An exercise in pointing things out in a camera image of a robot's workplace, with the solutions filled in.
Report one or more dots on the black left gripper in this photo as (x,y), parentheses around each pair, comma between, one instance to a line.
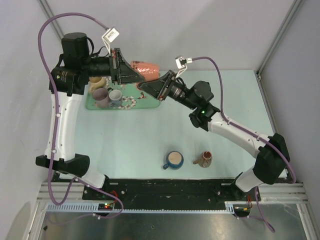
(125,74)

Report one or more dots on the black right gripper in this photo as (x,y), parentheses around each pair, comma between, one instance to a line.
(157,88)

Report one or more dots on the salmon pink mug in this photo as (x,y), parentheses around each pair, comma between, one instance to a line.
(150,71)

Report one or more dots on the grey blue small mug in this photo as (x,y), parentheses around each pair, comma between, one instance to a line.
(115,98)

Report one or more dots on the beige round mug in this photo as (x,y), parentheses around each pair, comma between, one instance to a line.
(95,83)

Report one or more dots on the lilac mug black handle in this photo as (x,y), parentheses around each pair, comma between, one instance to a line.
(101,97)

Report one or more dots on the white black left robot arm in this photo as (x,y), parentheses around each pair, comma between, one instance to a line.
(75,67)

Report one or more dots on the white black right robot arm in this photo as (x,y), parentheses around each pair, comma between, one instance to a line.
(270,152)

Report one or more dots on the dark blue mug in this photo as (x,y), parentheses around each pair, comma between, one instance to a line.
(173,160)

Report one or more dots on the brown striped mug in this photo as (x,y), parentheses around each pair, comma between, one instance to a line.
(204,160)

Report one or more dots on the green floral placemat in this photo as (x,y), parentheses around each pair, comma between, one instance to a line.
(132,98)

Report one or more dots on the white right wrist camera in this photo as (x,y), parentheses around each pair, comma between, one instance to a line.
(182,63)

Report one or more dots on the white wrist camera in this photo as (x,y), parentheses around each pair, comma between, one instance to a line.
(109,36)
(182,63)

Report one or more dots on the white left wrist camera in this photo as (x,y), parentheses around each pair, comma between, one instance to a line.
(109,36)

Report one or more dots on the left aluminium frame post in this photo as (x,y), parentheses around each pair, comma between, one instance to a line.
(51,20)

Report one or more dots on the aluminium frame post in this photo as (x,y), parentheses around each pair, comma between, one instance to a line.
(51,20)
(280,34)

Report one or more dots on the grey slotted cable duct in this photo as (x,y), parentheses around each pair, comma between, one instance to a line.
(73,207)

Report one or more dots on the right aluminium frame post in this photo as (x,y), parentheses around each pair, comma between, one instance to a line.
(280,34)

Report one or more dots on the aluminium front rail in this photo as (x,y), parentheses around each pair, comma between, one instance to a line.
(279,193)

